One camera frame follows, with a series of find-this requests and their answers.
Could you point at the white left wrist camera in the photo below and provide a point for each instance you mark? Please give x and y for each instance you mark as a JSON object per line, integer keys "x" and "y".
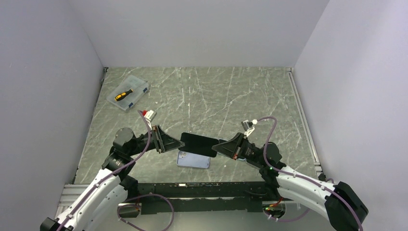
{"x": 149, "y": 115}

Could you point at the black phone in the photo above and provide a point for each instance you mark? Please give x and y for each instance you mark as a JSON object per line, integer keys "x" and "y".
{"x": 197, "y": 144}

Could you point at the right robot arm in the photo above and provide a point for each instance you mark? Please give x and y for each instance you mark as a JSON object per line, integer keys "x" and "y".
{"x": 337, "y": 202}

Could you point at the clear plastic organizer box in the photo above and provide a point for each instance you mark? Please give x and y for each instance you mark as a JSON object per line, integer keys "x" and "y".
{"x": 139, "y": 86}

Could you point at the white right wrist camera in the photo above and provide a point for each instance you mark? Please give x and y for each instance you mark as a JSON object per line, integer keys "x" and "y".
{"x": 248, "y": 126}

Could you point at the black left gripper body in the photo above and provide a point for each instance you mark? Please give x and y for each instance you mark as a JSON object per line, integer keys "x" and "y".
{"x": 152, "y": 138}

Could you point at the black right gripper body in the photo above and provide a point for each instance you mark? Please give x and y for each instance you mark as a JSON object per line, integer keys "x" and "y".
{"x": 247, "y": 150}

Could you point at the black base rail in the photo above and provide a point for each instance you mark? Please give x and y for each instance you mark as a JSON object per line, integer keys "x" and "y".
{"x": 153, "y": 198}

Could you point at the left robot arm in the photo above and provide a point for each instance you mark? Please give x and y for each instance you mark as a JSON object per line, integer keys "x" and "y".
{"x": 112, "y": 184}

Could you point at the yellow black screwdriver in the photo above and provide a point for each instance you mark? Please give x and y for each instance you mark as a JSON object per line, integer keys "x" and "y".
{"x": 123, "y": 95}

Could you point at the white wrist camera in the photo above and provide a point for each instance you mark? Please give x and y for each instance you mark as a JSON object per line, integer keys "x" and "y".
{"x": 248, "y": 126}
{"x": 149, "y": 115}

